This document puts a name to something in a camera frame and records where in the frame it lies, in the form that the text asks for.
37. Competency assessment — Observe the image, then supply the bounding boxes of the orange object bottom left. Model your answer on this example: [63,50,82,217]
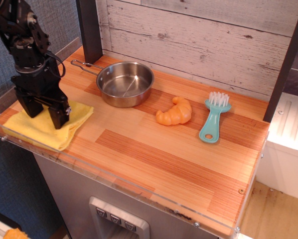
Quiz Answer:
[3,228,29,239]

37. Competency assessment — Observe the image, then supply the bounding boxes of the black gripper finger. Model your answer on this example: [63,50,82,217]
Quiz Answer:
[16,95,43,118]
[48,106,70,129]

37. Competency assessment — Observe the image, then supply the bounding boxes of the small steel saucepan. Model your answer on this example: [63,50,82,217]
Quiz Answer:
[71,60,154,108]

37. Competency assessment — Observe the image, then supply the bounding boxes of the yellow towel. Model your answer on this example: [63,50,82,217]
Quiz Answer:
[2,101,94,151]

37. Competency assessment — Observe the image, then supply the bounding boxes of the grey cabinet with dispenser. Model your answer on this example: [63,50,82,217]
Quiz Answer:
[34,155,216,239]

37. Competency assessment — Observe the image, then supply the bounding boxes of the dark shelf post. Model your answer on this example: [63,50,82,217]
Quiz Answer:
[263,21,298,122]
[76,0,103,63]

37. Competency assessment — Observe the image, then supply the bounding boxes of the orange toy croissant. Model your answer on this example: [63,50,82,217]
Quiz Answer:
[155,96,192,126]

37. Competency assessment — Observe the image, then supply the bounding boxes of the dark right shelf post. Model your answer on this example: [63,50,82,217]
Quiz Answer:
[263,21,298,122]

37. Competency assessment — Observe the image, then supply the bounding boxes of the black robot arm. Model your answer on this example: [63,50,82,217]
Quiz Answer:
[0,0,71,129]

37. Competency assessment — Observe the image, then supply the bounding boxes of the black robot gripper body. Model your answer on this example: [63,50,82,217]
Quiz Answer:
[11,58,71,112]

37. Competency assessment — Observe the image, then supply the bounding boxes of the teal dish brush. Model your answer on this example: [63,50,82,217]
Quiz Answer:
[199,92,231,143]

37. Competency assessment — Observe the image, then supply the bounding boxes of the dark left shelf post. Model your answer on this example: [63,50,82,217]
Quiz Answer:
[76,0,103,63]

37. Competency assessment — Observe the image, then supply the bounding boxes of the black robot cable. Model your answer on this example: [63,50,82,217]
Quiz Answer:
[45,51,66,79]

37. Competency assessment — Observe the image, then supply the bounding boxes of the clear acrylic edge guard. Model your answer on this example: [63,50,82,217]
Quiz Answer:
[0,119,270,239]

